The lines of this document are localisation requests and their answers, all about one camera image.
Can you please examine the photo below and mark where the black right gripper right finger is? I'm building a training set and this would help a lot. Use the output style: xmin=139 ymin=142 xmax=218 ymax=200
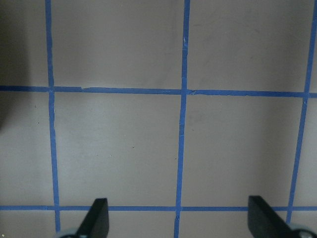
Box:
xmin=248 ymin=195 xmax=297 ymax=238

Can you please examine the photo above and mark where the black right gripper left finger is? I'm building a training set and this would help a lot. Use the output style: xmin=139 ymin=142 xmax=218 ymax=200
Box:
xmin=75 ymin=198 xmax=109 ymax=238

